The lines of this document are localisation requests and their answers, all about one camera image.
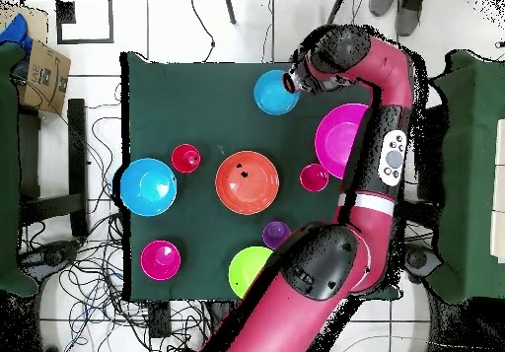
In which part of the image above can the medium blue bowl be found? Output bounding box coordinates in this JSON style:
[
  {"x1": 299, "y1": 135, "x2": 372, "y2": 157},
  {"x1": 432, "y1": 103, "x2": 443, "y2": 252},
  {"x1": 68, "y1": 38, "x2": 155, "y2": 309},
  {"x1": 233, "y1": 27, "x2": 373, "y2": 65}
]
[{"x1": 252, "y1": 69, "x2": 302, "y2": 117}]

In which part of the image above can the orange bowl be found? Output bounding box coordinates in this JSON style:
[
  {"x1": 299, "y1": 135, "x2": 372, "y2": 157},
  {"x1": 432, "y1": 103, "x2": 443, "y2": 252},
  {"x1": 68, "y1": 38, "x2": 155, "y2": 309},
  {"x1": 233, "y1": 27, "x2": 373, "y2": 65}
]
[{"x1": 214, "y1": 150, "x2": 281, "y2": 216}]

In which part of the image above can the purple cup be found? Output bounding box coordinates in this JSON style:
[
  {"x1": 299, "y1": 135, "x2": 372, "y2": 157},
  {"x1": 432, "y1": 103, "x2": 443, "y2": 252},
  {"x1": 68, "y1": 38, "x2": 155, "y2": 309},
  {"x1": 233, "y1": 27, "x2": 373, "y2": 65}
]
[{"x1": 261, "y1": 220, "x2": 293, "y2": 251}]

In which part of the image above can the large pink bowl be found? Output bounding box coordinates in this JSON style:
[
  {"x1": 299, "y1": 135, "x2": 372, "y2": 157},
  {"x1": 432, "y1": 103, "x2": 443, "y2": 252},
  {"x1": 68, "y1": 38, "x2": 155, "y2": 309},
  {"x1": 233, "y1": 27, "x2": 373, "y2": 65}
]
[{"x1": 314, "y1": 103, "x2": 371, "y2": 180}]

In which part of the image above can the grey chair leg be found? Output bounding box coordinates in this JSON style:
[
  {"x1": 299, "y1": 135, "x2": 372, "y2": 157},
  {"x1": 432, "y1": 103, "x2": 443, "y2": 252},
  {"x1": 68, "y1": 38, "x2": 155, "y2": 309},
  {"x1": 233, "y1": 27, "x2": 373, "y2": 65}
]
[
  {"x1": 326, "y1": 0, "x2": 344, "y2": 24},
  {"x1": 224, "y1": 0, "x2": 238, "y2": 26}
]

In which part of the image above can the red cup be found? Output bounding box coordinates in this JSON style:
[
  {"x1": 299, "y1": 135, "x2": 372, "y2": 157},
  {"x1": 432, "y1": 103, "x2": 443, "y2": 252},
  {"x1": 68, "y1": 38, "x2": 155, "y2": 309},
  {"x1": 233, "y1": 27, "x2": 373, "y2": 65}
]
[
  {"x1": 170, "y1": 143, "x2": 202, "y2": 175},
  {"x1": 299, "y1": 163, "x2": 330, "y2": 193}
]

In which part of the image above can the grey shoe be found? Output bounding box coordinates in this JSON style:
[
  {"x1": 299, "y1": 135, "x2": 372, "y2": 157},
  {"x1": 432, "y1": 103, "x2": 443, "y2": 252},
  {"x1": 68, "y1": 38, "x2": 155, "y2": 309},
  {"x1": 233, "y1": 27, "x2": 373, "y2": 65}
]
[
  {"x1": 395, "y1": 0, "x2": 424, "y2": 37},
  {"x1": 368, "y1": 0, "x2": 396, "y2": 17}
]

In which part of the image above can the dark green tablecloth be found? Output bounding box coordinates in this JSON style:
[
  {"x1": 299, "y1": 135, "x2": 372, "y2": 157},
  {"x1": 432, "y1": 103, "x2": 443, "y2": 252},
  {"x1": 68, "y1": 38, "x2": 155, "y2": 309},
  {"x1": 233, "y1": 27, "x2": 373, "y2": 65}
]
[{"x1": 119, "y1": 50, "x2": 403, "y2": 303}]

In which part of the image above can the black metal stand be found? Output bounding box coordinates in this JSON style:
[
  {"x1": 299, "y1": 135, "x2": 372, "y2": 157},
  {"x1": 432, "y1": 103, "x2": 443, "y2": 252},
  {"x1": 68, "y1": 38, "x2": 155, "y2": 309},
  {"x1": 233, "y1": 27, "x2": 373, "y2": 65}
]
[
  {"x1": 17, "y1": 98, "x2": 90, "y2": 239},
  {"x1": 409, "y1": 103, "x2": 447, "y2": 211}
]

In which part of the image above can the green cloth covered table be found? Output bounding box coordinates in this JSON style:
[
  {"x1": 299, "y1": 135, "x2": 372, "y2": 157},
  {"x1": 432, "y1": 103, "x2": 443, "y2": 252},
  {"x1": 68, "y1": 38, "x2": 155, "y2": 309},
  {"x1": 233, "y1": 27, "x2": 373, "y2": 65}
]
[
  {"x1": 427, "y1": 49, "x2": 505, "y2": 305},
  {"x1": 0, "y1": 40, "x2": 40, "y2": 298}
]

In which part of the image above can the large blue bowl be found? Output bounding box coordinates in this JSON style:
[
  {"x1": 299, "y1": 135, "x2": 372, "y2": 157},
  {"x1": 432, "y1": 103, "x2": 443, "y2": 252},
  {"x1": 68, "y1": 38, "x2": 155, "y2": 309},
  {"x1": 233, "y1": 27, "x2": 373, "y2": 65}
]
[{"x1": 119, "y1": 157, "x2": 179, "y2": 218}]

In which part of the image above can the green bowl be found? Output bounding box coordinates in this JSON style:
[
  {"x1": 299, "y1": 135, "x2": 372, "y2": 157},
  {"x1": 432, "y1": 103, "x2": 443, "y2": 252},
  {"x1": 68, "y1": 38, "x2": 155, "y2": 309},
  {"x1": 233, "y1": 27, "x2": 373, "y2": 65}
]
[{"x1": 227, "y1": 246, "x2": 274, "y2": 301}]

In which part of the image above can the white box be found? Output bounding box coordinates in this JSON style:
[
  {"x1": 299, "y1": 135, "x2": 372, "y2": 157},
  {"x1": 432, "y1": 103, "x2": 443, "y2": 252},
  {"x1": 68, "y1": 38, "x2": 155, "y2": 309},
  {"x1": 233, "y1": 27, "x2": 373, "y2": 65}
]
[{"x1": 489, "y1": 118, "x2": 505, "y2": 264}]

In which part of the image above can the small red bowl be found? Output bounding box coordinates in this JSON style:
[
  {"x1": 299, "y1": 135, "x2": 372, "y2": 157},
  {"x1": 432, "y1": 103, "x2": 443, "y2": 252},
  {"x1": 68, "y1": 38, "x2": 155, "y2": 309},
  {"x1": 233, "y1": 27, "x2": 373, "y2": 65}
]
[{"x1": 140, "y1": 240, "x2": 182, "y2": 282}]

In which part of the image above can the printed cardboard box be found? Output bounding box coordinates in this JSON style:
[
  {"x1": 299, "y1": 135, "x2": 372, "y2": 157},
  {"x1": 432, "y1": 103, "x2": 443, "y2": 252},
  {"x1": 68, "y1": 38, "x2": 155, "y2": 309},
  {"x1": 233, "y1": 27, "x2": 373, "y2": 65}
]
[{"x1": 17, "y1": 37, "x2": 73, "y2": 115}]

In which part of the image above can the plain cardboard box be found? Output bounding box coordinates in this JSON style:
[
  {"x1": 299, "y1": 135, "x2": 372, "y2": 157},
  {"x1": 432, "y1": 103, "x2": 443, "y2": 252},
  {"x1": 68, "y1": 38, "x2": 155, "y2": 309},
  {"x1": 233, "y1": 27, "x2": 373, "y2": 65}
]
[{"x1": 0, "y1": 5, "x2": 50, "y2": 46}]

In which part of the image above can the blue bag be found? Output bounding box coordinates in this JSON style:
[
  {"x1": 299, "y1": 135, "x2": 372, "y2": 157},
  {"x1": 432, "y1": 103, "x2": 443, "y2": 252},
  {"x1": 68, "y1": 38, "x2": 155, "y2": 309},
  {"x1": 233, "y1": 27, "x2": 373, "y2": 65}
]
[{"x1": 0, "y1": 13, "x2": 34, "y2": 59}]

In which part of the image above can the black floor cable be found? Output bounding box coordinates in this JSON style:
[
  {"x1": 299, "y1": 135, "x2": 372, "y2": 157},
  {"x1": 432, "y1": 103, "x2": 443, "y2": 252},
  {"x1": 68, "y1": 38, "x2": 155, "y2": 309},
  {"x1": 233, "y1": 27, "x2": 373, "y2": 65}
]
[{"x1": 190, "y1": 0, "x2": 217, "y2": 63}]

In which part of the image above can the black pedestal foot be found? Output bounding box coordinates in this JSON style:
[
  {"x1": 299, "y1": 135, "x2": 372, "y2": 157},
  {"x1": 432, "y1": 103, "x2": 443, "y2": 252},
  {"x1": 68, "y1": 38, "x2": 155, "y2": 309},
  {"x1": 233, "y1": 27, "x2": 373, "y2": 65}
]
[
  {"x1": 19, "y1": 240, "x2": 82, "y2": 278},
  {"x1": 403, "y1": 245, "x2": 443, "y2": 284}
]

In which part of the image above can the tangle of floor cables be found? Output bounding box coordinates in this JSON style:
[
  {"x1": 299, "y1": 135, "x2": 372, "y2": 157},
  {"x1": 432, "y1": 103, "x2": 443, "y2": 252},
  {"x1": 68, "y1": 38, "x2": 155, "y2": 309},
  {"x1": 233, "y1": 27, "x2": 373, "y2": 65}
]
[{"x1": 23, "y1": 83, "x2": 222, "y2": 352}]

